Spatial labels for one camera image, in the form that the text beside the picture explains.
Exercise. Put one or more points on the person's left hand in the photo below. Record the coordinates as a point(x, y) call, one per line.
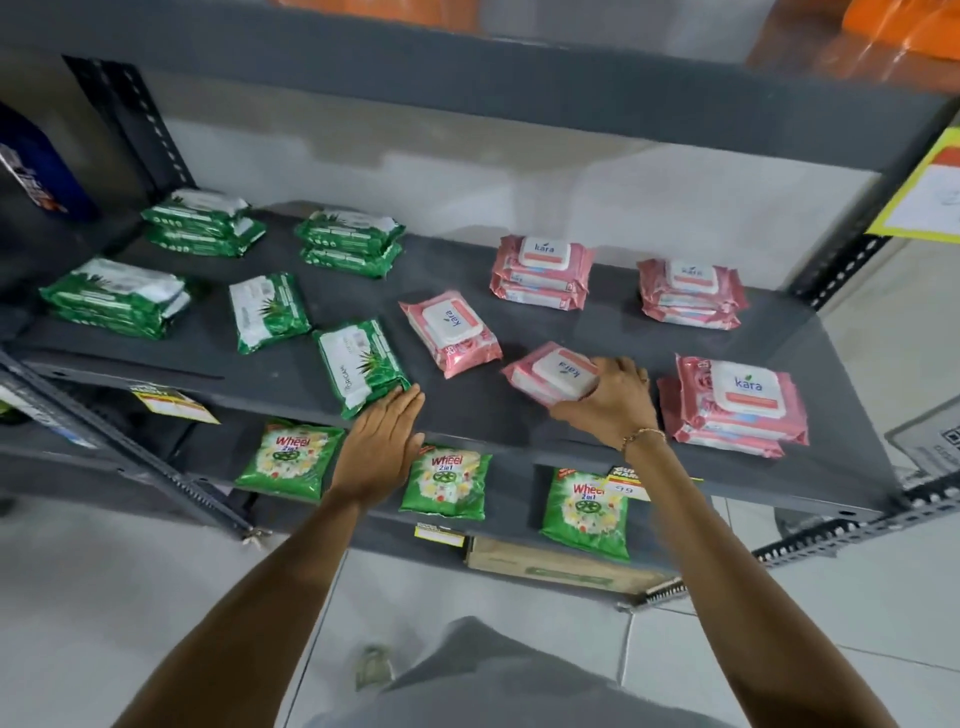
point(379, 450)

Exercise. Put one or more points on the person's right hand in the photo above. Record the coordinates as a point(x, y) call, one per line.
point(619, 405)

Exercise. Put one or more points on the person's right thumb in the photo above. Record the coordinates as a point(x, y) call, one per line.
point(574, 414)

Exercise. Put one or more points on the person's left thumb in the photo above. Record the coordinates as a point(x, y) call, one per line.
point(414, 454)

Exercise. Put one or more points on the single pink wipes packet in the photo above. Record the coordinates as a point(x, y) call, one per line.
point(546, 373)

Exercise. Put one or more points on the single green wipes packet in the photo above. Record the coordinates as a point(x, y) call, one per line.
point(360, 367)

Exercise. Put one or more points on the person's left forearm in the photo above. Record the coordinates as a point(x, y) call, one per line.
point(255, 600)

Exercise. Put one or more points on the person's right forearm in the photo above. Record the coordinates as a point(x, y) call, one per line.
point(742, 577)

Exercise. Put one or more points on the green detergent powder packet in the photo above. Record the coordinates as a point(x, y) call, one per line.
point(289, 461)
point(585, 517)
point(446, 484)

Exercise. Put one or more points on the grey metal shelf rack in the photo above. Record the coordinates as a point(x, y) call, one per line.
point(487, 424)
point(211, 505)

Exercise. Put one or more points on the small yellow price tag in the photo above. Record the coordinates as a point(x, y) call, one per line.
point(441, 532)

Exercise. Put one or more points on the yellow and white price tag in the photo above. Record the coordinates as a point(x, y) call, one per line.
point(630, 484)

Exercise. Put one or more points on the brown cardboard box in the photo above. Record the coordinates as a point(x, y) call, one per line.
point(555, 566)

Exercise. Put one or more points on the group of pink wipes packs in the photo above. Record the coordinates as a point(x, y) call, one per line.
point(739, 397)

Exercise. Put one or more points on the crumpled paper scrap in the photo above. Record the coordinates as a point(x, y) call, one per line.
point(373, 667)

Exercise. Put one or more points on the yellow shelf price tag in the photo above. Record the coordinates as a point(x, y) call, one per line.
point(174, 405)

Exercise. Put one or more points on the person's grey clothing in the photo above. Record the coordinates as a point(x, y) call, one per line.
point(525, 682)

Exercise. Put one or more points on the group of green wipes packs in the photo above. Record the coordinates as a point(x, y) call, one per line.
point(112, 296)

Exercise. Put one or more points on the flat printed cardboard box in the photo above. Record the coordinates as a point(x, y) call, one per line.
point(930, 442)

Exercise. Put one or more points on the yellow bordered paper sign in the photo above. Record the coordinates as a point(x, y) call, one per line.
point(926, 195)

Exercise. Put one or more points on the orange packet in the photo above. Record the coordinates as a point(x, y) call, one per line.
point(390, 11)
point(904, 22)

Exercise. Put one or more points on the dark blue product pack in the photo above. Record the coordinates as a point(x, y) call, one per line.
point(34, 169)

